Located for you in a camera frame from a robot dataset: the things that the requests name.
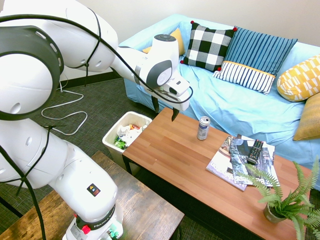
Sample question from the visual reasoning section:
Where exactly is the mustard woven pillow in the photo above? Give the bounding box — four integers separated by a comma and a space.
292, 93, 320, 142

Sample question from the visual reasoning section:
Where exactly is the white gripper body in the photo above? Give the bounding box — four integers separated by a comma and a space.
147, 77, 191, 112

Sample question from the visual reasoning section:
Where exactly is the white plastic trash bin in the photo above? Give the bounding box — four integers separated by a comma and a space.
101, 111, 154, 171

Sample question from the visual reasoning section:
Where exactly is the plain mustard yellow pillow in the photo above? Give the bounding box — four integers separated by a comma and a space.
142, 27, 186, 57

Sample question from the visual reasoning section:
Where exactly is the yellow white patterned bolster pillow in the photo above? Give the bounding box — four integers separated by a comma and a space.
276, 53, 320, 103

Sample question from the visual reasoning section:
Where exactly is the potted green fern plant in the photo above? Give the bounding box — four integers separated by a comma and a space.
236, 154, 320, 240

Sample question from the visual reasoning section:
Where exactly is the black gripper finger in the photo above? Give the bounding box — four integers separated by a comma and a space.
150, 95, 160, 114
170, 106, 180, 123

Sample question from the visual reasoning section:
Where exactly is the black white checkered pillow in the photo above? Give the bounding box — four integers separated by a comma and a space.
179, 20, 238, 72

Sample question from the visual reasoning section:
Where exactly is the white floor cable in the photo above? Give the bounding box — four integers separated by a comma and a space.
40, 79, 89, 136

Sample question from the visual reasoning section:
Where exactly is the white edged magazine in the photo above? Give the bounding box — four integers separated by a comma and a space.
235, 134, 276, 161

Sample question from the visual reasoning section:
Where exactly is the crumpled white paper trash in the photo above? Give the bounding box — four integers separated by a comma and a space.
116, 123, 145, 147

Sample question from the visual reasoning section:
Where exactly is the green wrapper trash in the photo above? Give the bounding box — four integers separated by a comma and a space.
114, 136, 127, 151

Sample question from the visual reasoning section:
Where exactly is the black TV remote control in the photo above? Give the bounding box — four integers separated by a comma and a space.
247, 139, 265, 165

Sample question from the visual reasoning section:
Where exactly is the wooden coffee table black frame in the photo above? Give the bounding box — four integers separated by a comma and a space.
121, 106, 320, 240

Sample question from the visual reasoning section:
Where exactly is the rustic dark wood table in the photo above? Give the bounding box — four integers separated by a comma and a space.
0, 150, 186, 240

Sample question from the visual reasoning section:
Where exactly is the blue striped pillow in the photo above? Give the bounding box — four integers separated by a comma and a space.
212, 25, 299, 97

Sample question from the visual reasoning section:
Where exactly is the silver blue drink can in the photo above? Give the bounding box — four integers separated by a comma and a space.
196, 115, 211, 142

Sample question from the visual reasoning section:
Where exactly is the dark cover magazine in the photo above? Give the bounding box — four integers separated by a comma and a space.
229, 137, 281, 189

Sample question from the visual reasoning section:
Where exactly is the light blue covered sofa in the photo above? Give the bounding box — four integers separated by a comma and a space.
118, 13, 320, 191

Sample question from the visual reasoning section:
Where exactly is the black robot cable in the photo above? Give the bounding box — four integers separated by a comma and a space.
0, 6, 194, 240

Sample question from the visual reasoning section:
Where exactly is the black stand leg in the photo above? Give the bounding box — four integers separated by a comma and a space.
0, 195, 24, 219

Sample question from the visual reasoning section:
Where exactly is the stack of magazines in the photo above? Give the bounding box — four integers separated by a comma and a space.
205, 135, 249, 192

